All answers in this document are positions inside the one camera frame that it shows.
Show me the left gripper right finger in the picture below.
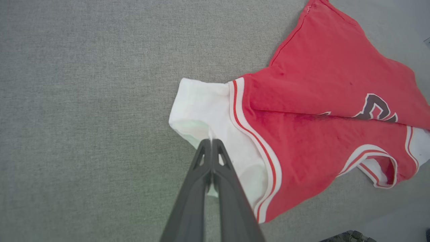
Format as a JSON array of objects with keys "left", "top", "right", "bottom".
[{"left": 212, "top": 139, "right": 266, "bottom": 242}]

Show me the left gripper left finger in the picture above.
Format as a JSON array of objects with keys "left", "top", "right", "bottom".
[{"left": 160, "top": 139, "right": 213, "bottom": 242}]

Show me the red and white jersey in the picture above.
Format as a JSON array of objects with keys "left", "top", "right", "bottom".
[{"left": 169, "top": 0, "right": 430, "bottom": 224}]

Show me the grey fabric sofa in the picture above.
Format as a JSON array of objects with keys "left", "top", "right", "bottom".
[{"left": 0, "top": 0, "right": 430, "bottom": 242}]

